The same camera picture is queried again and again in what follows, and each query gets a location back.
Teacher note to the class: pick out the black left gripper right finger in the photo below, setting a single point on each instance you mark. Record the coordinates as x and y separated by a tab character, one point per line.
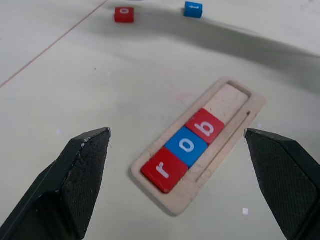
282	175

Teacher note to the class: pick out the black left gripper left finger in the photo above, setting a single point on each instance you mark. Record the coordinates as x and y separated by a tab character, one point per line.
75	180

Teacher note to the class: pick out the wooden letter tray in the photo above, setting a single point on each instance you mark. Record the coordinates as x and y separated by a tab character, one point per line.
225	105

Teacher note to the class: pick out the red letter r block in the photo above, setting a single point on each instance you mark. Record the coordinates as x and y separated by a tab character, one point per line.
172	182

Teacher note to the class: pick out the red letter b block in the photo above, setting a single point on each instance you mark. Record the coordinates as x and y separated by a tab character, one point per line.
197	122

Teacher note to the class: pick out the blue letter o block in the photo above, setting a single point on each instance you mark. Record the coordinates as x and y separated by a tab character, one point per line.
180	147

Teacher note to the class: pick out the red letter o block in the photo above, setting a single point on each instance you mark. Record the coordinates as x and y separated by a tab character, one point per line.
124	15

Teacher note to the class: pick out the blue letter t block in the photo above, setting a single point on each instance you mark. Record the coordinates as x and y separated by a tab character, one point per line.
193	10

